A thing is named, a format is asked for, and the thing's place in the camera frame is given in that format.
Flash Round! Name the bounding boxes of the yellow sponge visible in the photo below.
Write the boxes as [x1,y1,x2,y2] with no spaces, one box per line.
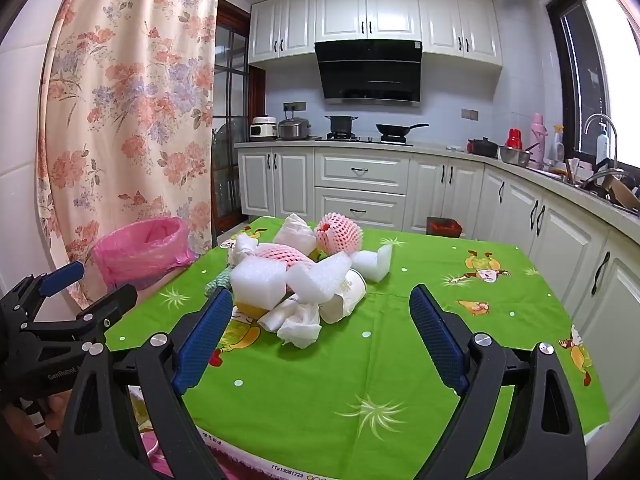
[235,302,268,320]

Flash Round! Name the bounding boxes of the green striped cloth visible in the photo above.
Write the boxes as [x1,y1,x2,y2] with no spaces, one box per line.
[205,266,233,298]

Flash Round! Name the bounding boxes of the white foam block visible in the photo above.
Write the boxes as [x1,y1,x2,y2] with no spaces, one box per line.
[230,256,288,310]

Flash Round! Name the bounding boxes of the white tissue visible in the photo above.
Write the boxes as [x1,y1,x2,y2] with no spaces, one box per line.
[258,295,321,349]

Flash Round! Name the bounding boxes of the white L-shaped foam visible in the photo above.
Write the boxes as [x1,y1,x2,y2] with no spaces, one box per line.
[352,244,393,283]

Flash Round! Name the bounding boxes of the long pink foam net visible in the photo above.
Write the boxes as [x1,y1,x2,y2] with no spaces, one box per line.
[255,243,314,269]

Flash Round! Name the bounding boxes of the paper cup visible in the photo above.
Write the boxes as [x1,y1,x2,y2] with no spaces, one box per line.
[319,270,367,324]

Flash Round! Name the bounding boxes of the white foam wrap piece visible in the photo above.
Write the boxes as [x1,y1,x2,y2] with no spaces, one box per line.
[285,252,352,304]

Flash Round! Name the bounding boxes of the white plastic bag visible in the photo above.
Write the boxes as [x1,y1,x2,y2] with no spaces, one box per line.
[273,214,317,256]

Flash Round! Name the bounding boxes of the round pink foam net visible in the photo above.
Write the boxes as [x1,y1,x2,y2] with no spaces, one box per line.
[314,212,363,256]

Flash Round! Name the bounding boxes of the pink bag trash bin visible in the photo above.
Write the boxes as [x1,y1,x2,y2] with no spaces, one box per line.
[92,217,196,290]

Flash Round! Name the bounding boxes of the person's left hand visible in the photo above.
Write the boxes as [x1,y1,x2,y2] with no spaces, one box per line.
[1,390,72,464]

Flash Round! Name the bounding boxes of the green cartoon tablecloth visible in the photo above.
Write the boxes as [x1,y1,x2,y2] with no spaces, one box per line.
[104,214,612,480]

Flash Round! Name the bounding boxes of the small red floor bin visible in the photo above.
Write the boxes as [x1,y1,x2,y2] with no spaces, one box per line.
[426,217,463,238]

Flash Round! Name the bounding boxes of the white lower cabinets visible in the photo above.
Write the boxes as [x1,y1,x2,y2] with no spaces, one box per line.
[235,141,639,412]

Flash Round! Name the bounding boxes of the white cabinets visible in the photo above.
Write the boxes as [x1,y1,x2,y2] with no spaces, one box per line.
[235,141,639,412]
[248,0,502,66]

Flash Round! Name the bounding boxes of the floral curtain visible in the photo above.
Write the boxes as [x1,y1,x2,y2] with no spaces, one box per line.
[37,0,218,307]

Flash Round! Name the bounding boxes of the steel bowl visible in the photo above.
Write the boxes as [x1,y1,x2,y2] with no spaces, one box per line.
[499,145,530,167]

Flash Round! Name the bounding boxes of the black casserole pot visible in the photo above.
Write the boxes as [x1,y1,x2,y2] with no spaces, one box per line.
[466,138,499,159]

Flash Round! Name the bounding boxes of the black frying pan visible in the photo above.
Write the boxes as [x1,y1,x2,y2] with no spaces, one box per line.
[376,124,428,144]

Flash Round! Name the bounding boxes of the white rice cooker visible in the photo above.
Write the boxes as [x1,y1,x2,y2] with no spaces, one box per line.
[248,116,278,141]

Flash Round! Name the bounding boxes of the wooden glass door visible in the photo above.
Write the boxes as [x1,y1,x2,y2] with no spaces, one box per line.
[210,0,265,236]

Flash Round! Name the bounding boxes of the steel pressure cooker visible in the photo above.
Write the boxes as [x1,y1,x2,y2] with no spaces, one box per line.
[278,115,311,141]

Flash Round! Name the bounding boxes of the pink thermos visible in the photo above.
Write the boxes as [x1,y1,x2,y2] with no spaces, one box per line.
[527,113,548,169]

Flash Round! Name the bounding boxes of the black stock pot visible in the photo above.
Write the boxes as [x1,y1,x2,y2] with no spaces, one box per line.
[326,115,357,140]

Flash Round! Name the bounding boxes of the chrome sink faucet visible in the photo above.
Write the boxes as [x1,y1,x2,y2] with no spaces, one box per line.
[582,113,618,169]

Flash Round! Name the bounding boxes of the black range hood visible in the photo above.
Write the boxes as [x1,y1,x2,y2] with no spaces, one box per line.
[314,39,423,103]

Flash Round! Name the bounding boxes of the white upper cabinets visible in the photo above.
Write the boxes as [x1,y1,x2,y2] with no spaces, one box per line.
[248,0,502,66]

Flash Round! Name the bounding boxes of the window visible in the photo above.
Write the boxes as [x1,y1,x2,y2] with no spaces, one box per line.
[547,0,613,164]

